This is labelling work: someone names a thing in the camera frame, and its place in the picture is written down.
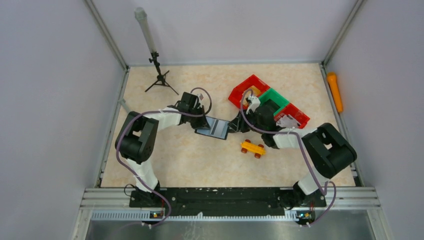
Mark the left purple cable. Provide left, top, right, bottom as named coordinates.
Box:
left=115, top=87, right=213, bottom=229

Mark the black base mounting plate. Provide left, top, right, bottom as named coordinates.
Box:
left=129, top=187, right=327, bottom=217

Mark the red bin with plastic bags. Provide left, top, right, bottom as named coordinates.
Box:
left=274, top=103, right=310, bottom=129

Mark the green plastic bin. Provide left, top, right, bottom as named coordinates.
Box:
left=258, top=88, right=290, bottom=117

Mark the yellow toy brick car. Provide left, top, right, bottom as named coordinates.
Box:
left=240, top=139, right=267, bottom=159

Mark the black tripod with grey tube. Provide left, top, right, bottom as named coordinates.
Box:
left=134, top=7, right=179, bottom=95

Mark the black leather card holder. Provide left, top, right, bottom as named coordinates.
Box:
left=194, top=116, right=229, bottom=140

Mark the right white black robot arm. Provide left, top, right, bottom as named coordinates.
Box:
left=228, top=106, right=358, bottom=207

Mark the red bin with wooden blocks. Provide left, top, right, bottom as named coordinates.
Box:
left=228, top=74, right=270, bottom=107

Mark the orange flashlight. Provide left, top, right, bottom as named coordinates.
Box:
left=326, top=72, right=344, bottom=113

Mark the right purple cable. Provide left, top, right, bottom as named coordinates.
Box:
left=239, top=88, right=337, bottom=228

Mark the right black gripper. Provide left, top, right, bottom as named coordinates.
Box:
left=227, top=108, right=265, bottom=135

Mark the purple cable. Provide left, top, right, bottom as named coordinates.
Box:
left=115, top=87, right=213, bottom=229
left=239, top=88, right=337, bottom=228

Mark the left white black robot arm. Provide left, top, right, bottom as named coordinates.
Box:
left=114, top=92, right=212, bottom=207

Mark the small grey tool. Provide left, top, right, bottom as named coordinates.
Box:
left=118, top=98, right=131, bottom=113

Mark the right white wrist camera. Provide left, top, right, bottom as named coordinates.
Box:
left=246, top=95, right=261, bottom=115

